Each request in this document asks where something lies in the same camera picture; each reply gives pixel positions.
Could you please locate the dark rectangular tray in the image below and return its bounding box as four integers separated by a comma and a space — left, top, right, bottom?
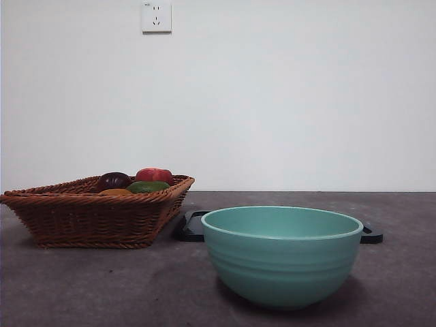
172, 210, 384, 245

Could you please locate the red round fruit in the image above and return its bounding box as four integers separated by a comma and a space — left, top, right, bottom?
134, 167, 174, 187

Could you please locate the brown wicker basket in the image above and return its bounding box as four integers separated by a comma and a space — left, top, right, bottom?
0, 174, 196, 249

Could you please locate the dark purple round fruit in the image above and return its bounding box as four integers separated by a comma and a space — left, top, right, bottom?
95, 172, 132, 193

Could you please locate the teal ribbed bowl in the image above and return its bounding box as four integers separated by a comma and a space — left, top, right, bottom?
200, 205, 364, 311

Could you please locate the green oval fruit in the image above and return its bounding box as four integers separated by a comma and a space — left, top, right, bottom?
125, 180, 170, 195

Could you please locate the white wall socket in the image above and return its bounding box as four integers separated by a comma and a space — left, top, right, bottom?
142, 2, 172, 35

